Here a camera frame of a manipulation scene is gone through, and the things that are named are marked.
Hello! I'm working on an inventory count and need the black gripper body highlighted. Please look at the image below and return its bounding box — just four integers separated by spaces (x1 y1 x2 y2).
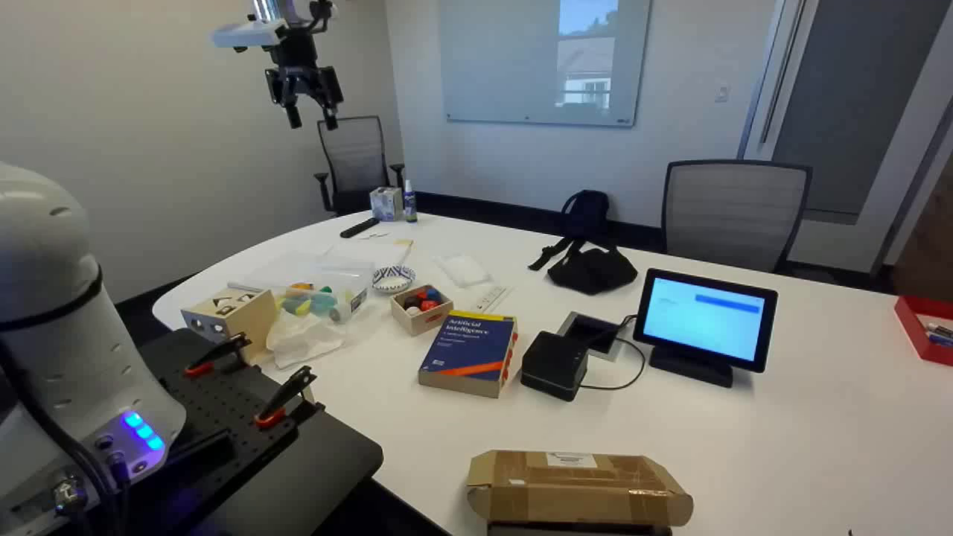
266 37 343 104

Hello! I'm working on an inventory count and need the black cube speaker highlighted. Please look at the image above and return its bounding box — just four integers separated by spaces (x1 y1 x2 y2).
520 332 587 402

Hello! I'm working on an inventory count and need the brown cardboard box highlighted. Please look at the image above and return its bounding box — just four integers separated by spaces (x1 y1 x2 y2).
465 449 694 527

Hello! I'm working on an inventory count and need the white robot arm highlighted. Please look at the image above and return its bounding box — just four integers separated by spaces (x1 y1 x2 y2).
0 165 307 536

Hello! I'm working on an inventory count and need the small wooden block box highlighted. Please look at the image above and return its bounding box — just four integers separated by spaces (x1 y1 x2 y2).
391 286 452 333

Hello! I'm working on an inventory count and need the blue book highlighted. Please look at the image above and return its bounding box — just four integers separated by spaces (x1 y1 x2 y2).
416 311 519 400

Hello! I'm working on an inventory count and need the red box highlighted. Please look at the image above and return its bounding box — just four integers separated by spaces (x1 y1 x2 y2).
892 296 953 366

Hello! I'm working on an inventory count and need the black armrest office chair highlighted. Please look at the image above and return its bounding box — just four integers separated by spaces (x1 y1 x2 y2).
316 117 406 216

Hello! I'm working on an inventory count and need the blue spray bottle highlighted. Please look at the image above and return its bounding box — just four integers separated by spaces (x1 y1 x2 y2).
403 178 416 225

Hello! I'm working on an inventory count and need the black remote control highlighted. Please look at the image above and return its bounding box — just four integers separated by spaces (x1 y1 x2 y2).
340 217 382 239

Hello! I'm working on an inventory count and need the clear plastic toy container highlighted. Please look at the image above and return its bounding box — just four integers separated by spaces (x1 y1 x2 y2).
276 284 367 324

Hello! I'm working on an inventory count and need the wooden shape sorter cube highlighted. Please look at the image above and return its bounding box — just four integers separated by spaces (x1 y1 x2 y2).
182 286 276 366

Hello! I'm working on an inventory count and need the glass whiteboard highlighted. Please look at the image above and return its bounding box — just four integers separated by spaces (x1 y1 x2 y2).
437 0 651 128

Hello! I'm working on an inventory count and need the black orange clamp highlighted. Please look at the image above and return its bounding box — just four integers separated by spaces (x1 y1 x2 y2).
182 333 249 378
254 366 316 433

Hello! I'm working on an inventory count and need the black bag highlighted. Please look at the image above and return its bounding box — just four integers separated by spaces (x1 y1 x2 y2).
531 190 636 296

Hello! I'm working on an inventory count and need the black mounting plate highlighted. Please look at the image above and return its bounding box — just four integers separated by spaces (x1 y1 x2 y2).
124 332 383 536

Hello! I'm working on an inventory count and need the black square table socket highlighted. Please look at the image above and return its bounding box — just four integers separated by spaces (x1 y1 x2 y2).
560 314 618 360

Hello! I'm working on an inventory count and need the black tablet display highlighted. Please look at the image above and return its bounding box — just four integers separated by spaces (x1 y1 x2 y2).
635 268 776 387

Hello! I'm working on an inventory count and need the grey mesh office chair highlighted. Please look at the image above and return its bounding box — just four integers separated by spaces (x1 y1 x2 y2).
662 159 809 271

